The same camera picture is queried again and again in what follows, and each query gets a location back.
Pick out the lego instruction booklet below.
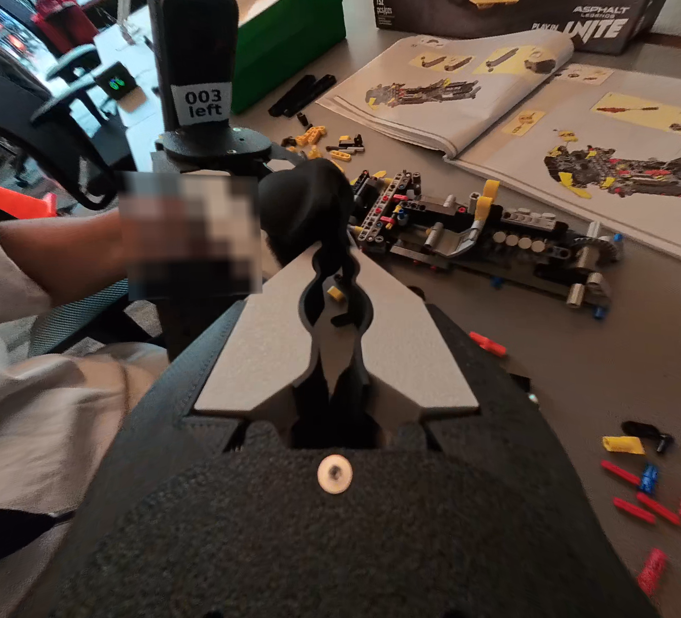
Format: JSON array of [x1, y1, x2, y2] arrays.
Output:
[[316, 32, 681, 257]]

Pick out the lego car chassis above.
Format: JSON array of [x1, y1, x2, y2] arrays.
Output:
[[348, 169, 624, 321]]

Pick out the person's light clothing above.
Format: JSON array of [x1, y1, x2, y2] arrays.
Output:
[[0, 248, 171, 618]]

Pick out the green plastic bin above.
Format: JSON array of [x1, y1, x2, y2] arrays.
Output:
[[230, 0, 348, 116]]

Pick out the red lego axle pin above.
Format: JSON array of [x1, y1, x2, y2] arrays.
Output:
[[469, 332, 508, 358]]

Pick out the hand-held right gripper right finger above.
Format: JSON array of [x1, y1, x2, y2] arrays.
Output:
[[340, 248, 480, 414]]

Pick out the orange cone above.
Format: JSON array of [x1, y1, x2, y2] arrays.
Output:
[[0, 187, 56, 220]]

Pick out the pile of yellow black lego pieces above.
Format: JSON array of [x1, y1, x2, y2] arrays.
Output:
[[279, 111, 368, 174]]

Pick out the black lego connector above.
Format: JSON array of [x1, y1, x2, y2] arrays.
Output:
[[621, 420, 675, 455]]

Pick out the small device with green display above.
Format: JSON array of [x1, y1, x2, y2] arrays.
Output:
[[95, 62, 138, 101]]

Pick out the black lego frame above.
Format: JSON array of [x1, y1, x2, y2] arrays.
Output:
[[267, 73, 317, 117], [284, 73, 337, 118]]

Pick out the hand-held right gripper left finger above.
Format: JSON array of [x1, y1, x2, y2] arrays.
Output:
[[194, 244, 326, 414]]

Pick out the pile of red blue pins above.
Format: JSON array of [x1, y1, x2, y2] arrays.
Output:
[[600, 460, 681, 598]]

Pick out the black office chair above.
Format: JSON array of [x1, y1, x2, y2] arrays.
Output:
[[0, 43, 136, 214]]

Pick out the person's left forearm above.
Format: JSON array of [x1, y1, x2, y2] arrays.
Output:
[[0, 211, 126, 310]]

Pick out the small black yellow lego assembly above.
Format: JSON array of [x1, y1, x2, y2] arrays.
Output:
[[319, 251, 365, 329]]

